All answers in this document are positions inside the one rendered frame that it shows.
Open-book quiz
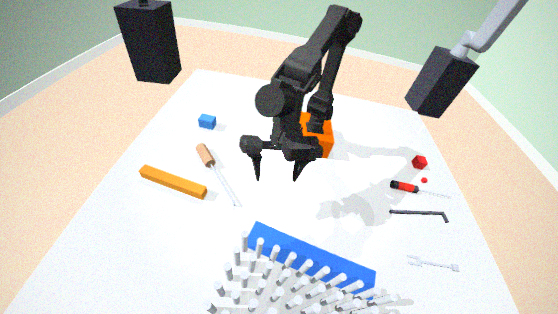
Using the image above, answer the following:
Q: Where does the red-handled screwdriver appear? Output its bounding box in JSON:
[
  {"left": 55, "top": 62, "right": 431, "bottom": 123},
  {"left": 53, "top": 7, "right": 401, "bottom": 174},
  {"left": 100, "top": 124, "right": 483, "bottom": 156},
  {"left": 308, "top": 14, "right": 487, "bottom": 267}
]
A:
[{"left": 390, "top": 180, "right": 452, "bottom": 198}]

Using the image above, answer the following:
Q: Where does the small blue block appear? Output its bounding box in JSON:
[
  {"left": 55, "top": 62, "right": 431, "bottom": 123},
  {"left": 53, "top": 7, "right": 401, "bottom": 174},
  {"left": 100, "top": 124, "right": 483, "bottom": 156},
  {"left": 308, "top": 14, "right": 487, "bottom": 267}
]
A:
[{"left": 198, "top": 113, "right": 217, "bottom": 130}]

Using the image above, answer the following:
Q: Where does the blue tape strip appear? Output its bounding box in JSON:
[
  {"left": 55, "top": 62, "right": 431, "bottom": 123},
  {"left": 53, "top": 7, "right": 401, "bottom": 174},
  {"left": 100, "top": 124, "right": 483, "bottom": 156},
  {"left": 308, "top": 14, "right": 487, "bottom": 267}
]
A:
[{"left": 248, "top": 221, "right": 376, "bottom": 294}]

